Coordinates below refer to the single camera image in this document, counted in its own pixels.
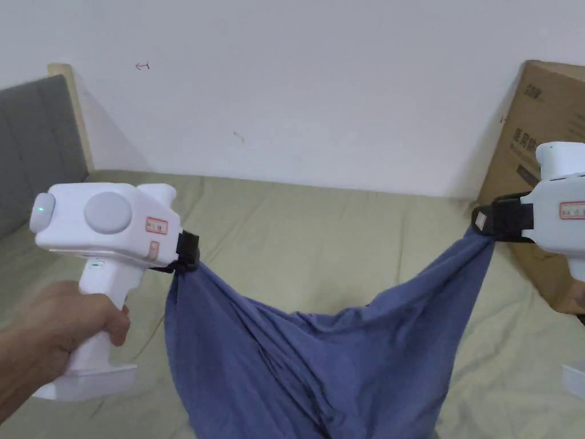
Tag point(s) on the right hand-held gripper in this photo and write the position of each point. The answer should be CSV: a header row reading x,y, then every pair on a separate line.
x,y
560,215

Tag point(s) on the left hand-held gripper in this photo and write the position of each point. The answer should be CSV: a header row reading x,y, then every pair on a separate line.
x,y
109,215

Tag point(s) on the dark blue garment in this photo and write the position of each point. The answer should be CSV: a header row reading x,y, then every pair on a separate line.
x,y
292,366

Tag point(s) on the person's left hand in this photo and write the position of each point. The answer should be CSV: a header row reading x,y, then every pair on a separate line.
x,y
68,320

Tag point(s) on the person's right hand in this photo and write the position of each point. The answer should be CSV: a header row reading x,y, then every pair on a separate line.
x,y
577,302

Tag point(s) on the brown cardboard carton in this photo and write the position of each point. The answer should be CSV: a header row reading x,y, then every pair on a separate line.
x,y
516,137

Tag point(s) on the bed with pale green sheet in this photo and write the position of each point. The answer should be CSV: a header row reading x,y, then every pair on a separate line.
x,y
292,238

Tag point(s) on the grey padded headboard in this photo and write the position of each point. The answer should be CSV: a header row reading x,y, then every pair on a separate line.
x,y
36,151

